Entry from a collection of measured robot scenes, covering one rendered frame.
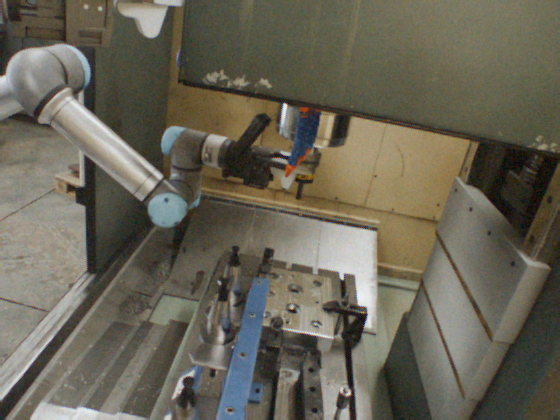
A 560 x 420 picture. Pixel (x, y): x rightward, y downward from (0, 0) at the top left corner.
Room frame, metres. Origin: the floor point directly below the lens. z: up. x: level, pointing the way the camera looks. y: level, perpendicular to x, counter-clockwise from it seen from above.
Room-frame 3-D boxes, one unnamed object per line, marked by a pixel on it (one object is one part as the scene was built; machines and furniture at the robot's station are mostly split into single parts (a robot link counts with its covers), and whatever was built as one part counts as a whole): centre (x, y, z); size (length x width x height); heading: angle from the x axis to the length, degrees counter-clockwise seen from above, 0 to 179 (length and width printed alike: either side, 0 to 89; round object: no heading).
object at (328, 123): (0.92, -0.04, 1.57); 0.16 x 0.16 x 0.12
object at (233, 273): (0.70, 0.07, 1.26); 0.04 x 0.04 x 0.07
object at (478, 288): (0.91, -0.48, 1.16); 0.48 x 0.05 x 0.51; 179
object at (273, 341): (0.88, -0.05, 0.97); 0.13 x 0.03 x 0.15; 179
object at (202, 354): (0.54, 0.07, 1.21); 0.07 x 0.05 x 0.01; 89
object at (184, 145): (0.98, 0.24, 1.42); 0.11 x 0.08 x 0.09; 78
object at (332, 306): (1.03, -0.24, 0.97); 0.13 x 0.03 x 0.15; 89
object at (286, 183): (0.89, -0.01, 1.42); 0.09 x 0.03 x 0.06; 64
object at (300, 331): (1.05, -0.09, 0.96); 0.29 x 0.23 x 0.05; 179
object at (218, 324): (0.59, 0.07, 1.26); 0.04 x 0.04 x 0.07
